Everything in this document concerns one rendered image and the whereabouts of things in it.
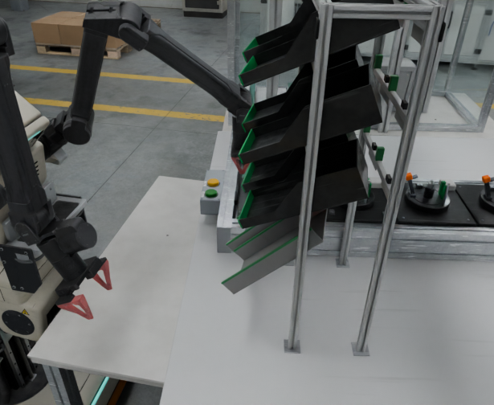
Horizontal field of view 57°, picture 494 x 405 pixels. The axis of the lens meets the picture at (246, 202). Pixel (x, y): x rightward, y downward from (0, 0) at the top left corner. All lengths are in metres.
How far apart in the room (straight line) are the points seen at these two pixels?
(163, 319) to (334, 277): 0.51
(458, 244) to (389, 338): 0.42
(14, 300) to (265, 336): 0.74
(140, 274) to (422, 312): 0.81
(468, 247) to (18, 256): 1.29
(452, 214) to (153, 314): 0.97
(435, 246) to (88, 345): 1.03
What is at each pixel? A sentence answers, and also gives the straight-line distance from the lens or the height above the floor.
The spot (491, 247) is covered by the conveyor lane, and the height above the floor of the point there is 0.92.
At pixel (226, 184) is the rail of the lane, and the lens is 1.61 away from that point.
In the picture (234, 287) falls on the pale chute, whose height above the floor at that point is 1.01.
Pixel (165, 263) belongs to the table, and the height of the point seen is 0.86.
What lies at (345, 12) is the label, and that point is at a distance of 0.79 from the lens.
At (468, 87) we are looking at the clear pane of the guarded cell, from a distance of 2.71.
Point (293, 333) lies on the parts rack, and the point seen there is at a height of 0.91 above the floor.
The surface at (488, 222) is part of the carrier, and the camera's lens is 1.61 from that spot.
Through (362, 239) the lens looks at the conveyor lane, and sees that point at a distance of 1.45.
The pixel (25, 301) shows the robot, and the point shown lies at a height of 0.81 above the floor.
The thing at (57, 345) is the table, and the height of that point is 0.86.
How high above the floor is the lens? 1.79
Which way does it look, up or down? 33 degrees down
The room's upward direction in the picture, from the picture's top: 1 degrees clockwise
